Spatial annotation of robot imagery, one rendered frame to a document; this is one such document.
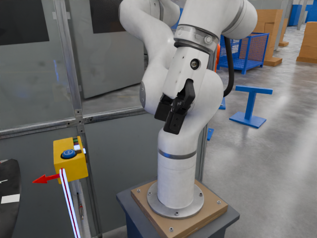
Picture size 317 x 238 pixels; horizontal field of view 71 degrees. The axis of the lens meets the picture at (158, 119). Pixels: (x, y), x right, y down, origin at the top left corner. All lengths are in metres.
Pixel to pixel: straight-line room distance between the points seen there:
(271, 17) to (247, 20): 7.43
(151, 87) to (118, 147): 0.91
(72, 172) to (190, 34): 0.61
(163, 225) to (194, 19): 0.54
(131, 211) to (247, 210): 1.51
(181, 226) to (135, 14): 0.67
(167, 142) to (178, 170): 0.09
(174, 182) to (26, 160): 0.92
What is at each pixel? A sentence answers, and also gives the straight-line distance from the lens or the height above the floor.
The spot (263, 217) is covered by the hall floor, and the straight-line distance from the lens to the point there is 2.16.
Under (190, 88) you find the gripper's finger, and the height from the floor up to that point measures 1.40.
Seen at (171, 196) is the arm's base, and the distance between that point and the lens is 0.71.
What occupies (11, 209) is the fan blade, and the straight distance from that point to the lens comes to 0.58.
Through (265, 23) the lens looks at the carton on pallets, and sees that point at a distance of 7.98.
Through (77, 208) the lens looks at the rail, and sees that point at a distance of 0.94.
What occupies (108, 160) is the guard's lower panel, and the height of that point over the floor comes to 0.68.
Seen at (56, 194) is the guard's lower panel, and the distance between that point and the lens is 1.54.
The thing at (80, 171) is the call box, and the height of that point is 1.02.
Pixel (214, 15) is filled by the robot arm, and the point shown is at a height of 1.51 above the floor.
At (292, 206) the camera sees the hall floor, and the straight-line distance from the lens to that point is 2.36.
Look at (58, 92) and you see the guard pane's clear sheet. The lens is 1.23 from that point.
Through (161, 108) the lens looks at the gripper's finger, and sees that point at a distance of 0.50.
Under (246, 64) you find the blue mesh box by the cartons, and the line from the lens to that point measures 6.44.
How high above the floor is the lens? 1.52
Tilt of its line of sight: 26 degrees down
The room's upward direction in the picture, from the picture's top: straight up
